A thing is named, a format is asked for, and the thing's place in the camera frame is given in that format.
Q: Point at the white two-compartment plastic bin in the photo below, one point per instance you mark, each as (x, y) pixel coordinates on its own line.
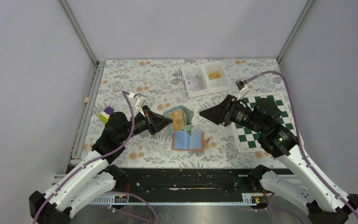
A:
(210, 86)

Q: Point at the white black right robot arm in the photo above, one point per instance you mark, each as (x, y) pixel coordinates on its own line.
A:
(317, 196)

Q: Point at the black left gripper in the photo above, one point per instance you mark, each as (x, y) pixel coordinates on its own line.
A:
(154, 122)

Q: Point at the gold credit card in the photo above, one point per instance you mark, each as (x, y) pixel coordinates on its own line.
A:
(213, 74)

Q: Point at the purple white green block stack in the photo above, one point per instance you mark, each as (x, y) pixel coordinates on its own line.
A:
(105, 114)

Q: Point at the floral tablecloth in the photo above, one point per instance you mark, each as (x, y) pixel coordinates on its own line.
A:
(162, 83)

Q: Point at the white VIP credit card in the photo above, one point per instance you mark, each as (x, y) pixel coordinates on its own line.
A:
(195, 83)

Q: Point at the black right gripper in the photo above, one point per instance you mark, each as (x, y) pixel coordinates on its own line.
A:
(222, 113)

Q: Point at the green white chessboard mat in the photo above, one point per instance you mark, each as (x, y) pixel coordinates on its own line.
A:
(247, 140)

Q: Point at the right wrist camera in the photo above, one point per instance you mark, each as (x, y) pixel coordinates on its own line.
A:
(243, 89)

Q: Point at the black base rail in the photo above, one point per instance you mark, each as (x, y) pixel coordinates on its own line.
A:
(178, 186)

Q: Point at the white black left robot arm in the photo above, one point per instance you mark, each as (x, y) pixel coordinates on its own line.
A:
(96, 173)

